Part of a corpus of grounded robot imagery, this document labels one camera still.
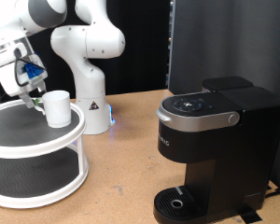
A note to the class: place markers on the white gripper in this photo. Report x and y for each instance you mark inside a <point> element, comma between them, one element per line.
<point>9,77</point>

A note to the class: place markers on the white mug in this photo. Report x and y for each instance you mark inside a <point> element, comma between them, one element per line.
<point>57,109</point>

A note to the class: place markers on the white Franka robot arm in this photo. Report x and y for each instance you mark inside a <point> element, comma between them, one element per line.
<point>87,77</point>

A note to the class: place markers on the black Keurig coffee machine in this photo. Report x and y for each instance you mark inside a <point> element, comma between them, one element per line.
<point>233,155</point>

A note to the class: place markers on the black grip liner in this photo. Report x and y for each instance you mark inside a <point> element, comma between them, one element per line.
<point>9,130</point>
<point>31,174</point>

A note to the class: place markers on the white two-tier turntable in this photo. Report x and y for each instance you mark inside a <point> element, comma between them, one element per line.
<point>37,148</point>

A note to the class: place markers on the dark grey partition panel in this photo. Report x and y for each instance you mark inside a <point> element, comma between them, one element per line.
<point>224,37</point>

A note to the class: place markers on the black tape strip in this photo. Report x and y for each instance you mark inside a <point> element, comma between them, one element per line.
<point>250,215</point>

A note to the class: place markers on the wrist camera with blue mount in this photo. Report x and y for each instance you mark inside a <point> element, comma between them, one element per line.
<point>32,72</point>

